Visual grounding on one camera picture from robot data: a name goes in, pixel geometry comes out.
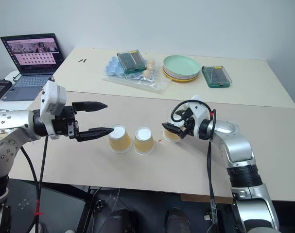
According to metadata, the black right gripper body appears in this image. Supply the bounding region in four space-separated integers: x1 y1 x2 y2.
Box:
182 108 198 138

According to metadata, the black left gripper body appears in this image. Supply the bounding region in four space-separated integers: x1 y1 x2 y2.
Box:
52 105 80 140

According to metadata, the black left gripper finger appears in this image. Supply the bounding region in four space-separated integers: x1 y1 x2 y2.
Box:
71 101 108 113
75 127 115 143

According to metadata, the yellow paper cup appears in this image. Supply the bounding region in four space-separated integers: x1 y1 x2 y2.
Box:
162 130 181 143
134 127 155 156
108 124 133 154

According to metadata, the yellow plastic plate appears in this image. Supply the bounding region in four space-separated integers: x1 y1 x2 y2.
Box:
164 74 199 83

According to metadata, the pink plastic plate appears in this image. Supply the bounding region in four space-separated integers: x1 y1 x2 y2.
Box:
162 69 201 80

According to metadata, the clear plastic bag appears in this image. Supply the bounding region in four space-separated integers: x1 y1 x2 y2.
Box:
101 56 173 94

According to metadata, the green plastic plate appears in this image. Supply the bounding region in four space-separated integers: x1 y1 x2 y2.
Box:
162 55 202 76

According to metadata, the green screwdriver bit box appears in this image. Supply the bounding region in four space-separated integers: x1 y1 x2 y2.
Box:
117 49 148 75
201 65 233 89

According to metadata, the white round side table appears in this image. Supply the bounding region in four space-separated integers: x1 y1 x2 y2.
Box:
0 69 53 113

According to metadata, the open grey laptop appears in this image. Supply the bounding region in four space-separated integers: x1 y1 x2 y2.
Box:
0 33 65 101

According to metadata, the dark rounded shape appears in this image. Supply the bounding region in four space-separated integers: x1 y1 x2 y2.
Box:
165 207 190 233
104 208 139 233

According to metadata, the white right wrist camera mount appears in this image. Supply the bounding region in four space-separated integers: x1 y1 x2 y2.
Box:
185 94 213 129

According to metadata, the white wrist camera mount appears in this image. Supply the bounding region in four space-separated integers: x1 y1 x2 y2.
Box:
39 79 67 140
185 94 213 129

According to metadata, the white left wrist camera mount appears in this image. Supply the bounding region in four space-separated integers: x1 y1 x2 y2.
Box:
39 79 67 140

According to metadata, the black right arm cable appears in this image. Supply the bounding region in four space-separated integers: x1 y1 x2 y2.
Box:
170 100 220 233

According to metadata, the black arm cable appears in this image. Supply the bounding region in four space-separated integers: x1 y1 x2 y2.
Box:
170 100 220 233
20 145 40 233
33 135 49 233

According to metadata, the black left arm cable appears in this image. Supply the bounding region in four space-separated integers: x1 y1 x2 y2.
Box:
33 135 49 233
20 145 40 233

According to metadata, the black table frame leg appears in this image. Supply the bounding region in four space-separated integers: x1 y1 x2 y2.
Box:
75 185 103 233

